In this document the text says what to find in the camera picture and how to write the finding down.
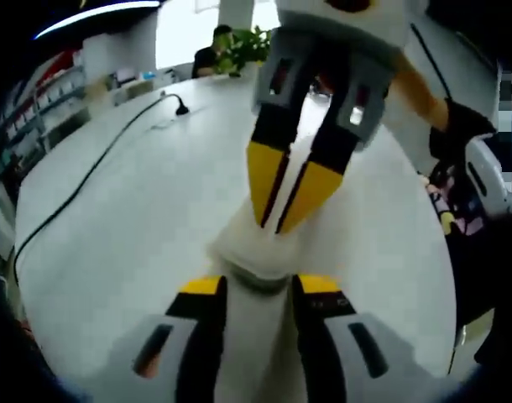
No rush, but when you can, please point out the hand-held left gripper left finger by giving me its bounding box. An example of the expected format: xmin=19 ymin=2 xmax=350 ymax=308
xmin=107 ymin=275 xmax=228 ymax=403

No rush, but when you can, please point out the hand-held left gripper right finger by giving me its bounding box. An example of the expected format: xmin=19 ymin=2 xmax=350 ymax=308
xmin=291 ymin=273 xmax=415 ymax=403

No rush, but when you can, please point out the beige cutlery case lid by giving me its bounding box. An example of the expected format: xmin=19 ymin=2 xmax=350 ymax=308
xmin=205 ymin=195 xmax=310 ymax=290

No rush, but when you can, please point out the green potted plant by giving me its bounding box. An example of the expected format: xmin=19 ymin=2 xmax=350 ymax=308
xmin=216 ymin=25 xmax=274 ymax=81

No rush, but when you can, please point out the person's dark printed clothing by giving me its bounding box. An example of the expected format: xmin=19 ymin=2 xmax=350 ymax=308
xmin=419 ymin=98 xmax=512 ymax=366

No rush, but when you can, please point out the white chest-worn device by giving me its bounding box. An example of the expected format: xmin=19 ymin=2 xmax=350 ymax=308
xmin=463 ymin=133 xmax=512 ymax=219

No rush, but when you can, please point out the ceiling light strip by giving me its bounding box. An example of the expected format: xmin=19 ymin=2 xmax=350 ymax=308
xmin=33 ymin=0 xmax=161 ymax=41

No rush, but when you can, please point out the grey storage shelf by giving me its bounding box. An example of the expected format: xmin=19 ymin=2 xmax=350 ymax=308
xmin=0 ymin=50 xmax=93 ymax=144

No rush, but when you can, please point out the thin black cable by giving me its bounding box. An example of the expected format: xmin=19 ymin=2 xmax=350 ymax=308
xmin=410 ymin=23 xmax=453 ymax=101

